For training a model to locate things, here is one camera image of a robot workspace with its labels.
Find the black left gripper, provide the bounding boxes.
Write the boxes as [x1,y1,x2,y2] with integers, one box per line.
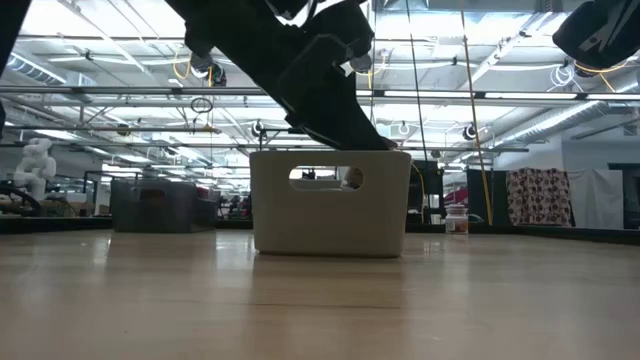
[277,34,399,152]

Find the white plastic bin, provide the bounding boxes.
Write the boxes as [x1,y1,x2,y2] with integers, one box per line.
[249,149,413,259]

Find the red patterned cloth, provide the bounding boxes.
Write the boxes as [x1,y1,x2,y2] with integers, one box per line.
[505,167,575,228]

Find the dark grey plastic bin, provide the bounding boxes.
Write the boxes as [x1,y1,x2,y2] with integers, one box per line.
[109,178,220,234]

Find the white hanging cloth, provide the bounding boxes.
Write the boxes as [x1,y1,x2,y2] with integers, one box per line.
[567,168,625,231]

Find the black looped cable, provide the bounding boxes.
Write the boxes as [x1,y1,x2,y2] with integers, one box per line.
[404,0,431,161]

